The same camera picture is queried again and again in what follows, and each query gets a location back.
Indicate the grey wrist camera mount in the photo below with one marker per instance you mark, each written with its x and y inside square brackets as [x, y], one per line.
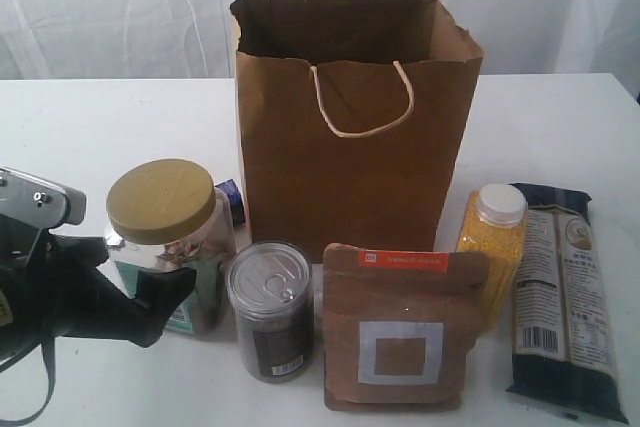
[30, 204]

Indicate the clear nut jar gold lid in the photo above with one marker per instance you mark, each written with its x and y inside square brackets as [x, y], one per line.
[165, 215]

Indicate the brown paper shopping bag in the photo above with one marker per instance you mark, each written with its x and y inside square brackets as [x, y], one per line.
[351, 114]

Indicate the clear can dark grains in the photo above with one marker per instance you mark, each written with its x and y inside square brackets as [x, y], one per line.
[270, 288]

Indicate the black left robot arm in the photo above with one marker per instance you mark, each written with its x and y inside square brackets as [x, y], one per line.
[7, 317]

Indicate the small blue white milk carton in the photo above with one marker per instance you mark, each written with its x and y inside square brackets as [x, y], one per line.
[230, 188]

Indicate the brown kraft stand-up pouch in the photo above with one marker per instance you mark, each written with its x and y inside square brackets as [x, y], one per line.
[398, 326]

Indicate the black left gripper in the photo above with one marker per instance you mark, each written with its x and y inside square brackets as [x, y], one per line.
[57, 289]

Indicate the dark blue noodle packet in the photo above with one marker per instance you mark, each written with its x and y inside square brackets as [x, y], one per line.
[562, 342]

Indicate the yellow millet plastic bottle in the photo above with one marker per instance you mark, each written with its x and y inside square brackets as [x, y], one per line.
[495, 224]

